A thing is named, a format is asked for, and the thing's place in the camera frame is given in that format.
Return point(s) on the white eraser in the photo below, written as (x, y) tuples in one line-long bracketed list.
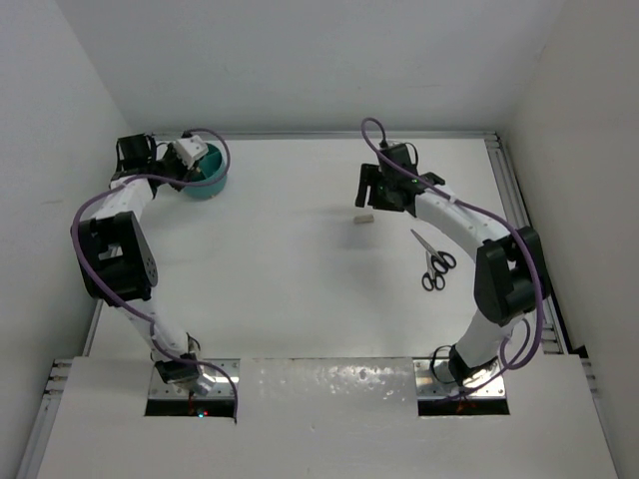
[(363, 219)]

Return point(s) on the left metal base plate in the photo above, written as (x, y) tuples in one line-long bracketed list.
[(214, 383)]

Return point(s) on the teal round divided container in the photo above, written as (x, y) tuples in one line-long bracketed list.
[(210, 180)]

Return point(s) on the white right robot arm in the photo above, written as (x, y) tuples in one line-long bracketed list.
[(510, 278)]

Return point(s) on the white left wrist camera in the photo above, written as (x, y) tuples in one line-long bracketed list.
[(191, 150)]

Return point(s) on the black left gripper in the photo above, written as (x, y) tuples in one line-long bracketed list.
[(171, 154)]

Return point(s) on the large black handled scissors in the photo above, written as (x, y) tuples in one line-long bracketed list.
[(441, 261)]

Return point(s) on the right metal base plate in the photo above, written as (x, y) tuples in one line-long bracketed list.
[(433, 381)]

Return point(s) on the metal base plate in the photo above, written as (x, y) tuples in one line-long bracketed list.
[(433, 381), (214, 383)]

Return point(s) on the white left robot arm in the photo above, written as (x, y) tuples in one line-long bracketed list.
[(116, 261)]

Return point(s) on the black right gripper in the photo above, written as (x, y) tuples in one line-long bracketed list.
[(369, 176)]

